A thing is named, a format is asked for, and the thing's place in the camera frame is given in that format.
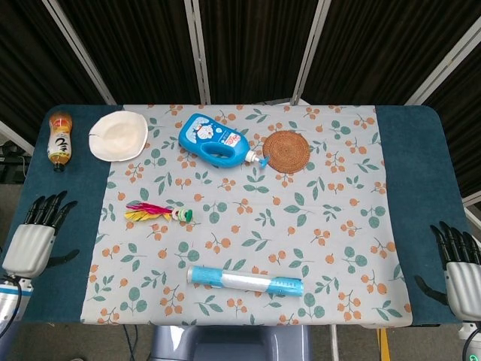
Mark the blue detergent bottle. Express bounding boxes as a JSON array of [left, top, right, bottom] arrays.
[[177, 113, 270, 170]]

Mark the blue white plastic bag roll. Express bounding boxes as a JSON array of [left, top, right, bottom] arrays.
[[186, 265, 304, 297]]

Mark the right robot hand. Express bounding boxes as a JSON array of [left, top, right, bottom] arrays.
[[414, 221, 481, 322]]

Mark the orange sauce bottle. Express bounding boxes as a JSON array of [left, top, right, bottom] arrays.
[[47, 111, 74, 173]]

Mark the colourful feather shuttlecock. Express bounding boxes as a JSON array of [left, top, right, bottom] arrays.
[[125, 201, 195, 223]]

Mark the white paper bowl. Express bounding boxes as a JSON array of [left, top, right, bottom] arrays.
[[88, 110, 149, 162]]

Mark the black folding screen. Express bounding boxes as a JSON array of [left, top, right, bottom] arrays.
[[0, 0, 481, 196]]

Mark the brown woven round coaster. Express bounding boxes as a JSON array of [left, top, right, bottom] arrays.
[[262, 130, 312, 174]]

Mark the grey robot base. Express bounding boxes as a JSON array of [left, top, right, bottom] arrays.
[[149, 324, 313, 361]]

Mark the floral patterned tablecloth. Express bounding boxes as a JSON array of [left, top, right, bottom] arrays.
[[80, 103, 414, 326]]

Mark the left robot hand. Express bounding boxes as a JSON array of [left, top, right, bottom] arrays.
[[2, 190, 80, 279]]

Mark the dark blue table cover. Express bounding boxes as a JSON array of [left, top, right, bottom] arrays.
[[0, 104, 470, 325]]

